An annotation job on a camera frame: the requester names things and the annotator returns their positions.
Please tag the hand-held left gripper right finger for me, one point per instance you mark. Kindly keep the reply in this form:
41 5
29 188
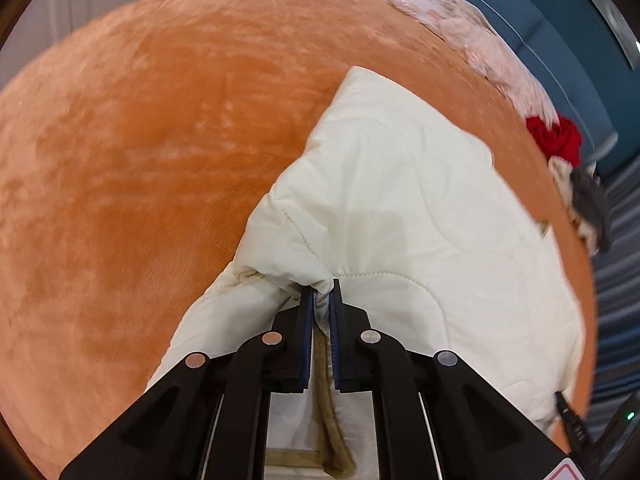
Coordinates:
336 340

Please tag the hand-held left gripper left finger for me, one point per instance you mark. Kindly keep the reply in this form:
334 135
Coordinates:
306 340

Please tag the white quilted jacket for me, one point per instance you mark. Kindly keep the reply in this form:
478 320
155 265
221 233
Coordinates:
400 210

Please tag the grey pleated curtain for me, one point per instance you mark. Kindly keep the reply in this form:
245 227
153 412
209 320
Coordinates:
617 285

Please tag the grey knit garment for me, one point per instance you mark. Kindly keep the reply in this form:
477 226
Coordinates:
592 205

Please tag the orange plush blanket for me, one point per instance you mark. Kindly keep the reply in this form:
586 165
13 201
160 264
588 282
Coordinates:
150 160

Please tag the grey and white garment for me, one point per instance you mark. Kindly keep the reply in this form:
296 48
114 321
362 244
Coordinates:
560 172

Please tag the red garment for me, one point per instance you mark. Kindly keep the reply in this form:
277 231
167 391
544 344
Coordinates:
555 137

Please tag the pink floral quilt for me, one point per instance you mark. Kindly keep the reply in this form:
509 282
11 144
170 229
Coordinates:
450 15

